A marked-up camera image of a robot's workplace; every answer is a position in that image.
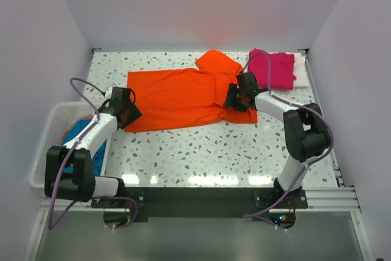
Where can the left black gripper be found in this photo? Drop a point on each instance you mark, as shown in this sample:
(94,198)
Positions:
(135,114)

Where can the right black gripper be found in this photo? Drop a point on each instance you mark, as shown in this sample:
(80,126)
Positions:
(233,90)

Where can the orange t-shirt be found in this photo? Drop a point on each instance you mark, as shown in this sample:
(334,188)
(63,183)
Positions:
(189,97)

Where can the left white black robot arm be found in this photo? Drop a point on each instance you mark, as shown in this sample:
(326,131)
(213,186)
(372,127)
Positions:
(69,172)

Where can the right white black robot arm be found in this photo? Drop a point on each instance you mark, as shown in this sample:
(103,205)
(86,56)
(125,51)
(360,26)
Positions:
(307,135)

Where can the pink garment in basket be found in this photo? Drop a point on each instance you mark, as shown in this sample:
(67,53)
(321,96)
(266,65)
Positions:
(82,118)

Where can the folded white t-shirt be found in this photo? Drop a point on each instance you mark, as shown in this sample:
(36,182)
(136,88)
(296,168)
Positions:
(299,72)

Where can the white plastic laundry basket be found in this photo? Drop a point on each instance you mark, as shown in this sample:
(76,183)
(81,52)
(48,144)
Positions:
(60,119)

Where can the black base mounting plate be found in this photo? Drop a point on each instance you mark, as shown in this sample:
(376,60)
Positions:
(144,203)

